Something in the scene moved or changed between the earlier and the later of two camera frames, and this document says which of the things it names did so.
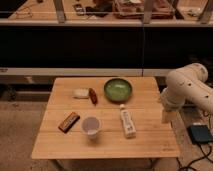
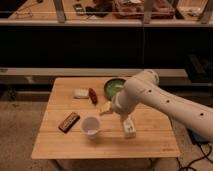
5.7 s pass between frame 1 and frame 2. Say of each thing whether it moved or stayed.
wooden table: stayed
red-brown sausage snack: stayed
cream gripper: moved
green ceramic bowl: stayed
